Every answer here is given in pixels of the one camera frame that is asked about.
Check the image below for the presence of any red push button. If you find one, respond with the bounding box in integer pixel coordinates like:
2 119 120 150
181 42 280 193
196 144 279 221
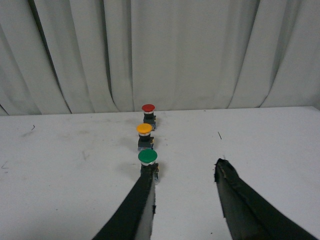
141 103 156 131

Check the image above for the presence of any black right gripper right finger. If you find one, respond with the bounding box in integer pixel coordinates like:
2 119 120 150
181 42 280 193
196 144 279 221
214 158 316 240

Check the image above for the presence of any green push button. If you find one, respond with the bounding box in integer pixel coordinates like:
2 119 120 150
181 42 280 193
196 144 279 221
138 149 159 185

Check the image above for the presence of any yellow push button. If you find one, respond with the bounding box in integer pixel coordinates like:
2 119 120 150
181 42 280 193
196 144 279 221
136 123 154 151

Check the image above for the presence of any white curtain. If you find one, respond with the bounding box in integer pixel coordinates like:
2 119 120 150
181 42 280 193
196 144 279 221
0 0 320 116

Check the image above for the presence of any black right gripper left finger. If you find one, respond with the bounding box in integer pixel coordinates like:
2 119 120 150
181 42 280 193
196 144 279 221
93 164 157 240

